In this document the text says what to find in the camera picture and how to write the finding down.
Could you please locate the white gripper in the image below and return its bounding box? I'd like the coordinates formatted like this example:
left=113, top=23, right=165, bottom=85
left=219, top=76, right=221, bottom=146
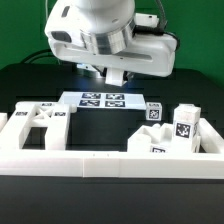
left=45, top=4, right=177, bottom=77

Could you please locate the white chair seat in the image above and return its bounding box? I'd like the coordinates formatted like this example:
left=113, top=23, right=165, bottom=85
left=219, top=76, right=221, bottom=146
left=127, top=123, right=202, bottom=154

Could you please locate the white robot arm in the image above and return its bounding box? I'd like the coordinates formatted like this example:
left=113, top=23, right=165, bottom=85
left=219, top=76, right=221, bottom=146
left=45, top=0, right=179, bottom=77

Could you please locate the white U-shaped obstacle fence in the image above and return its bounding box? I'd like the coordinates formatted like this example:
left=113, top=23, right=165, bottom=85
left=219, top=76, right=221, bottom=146
left=0, top=118, right=224, bottom=179

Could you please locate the white part left edge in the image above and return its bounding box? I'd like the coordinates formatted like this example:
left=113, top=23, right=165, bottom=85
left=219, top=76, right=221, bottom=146
left=0, top=113, right=8, bottom=132

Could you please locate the white marker base plate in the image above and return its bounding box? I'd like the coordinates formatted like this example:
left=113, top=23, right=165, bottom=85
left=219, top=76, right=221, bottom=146
left=59, top=92, right=146, bottom=110

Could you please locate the black cable bundle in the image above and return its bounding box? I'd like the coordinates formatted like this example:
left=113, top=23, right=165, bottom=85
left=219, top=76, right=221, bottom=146
left=19, top=48, right=61, bottom=65

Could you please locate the white chair back frame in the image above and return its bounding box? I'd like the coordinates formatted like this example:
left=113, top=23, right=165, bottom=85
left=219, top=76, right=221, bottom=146
left=0, top=101, right=77, bottom=151

